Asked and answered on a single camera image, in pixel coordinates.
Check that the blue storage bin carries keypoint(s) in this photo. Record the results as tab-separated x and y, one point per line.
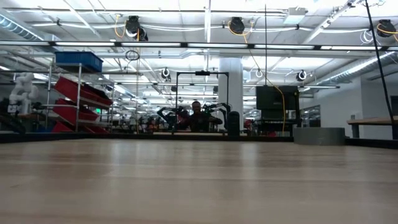
79	59

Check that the black monitor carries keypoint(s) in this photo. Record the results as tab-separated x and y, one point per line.
273	98

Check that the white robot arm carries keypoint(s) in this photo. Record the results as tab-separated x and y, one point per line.
22	90

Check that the wooden bench table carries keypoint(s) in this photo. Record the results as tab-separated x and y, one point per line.
370	121

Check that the thin black vertical pole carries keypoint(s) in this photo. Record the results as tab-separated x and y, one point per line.
265	46

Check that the metal shelf rack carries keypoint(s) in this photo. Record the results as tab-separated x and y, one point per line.
78	102

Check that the black diagonal rig pole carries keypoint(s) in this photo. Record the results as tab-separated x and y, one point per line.
381	68

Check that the white ceiling box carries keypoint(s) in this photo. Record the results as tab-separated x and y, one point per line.
294	15

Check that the white pillar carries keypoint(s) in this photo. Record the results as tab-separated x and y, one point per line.
230	81

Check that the red storage bin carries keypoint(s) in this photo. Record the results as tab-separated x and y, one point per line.
81	91
66	128
71	112

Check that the black aluminium table frame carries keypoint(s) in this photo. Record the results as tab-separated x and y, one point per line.
93	136

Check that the person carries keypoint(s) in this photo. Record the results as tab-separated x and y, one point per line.
196	107

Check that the black camera gantry frame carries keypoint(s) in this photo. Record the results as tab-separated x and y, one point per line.
202	73

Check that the long ceiling light strip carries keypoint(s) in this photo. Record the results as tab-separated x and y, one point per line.
217	45

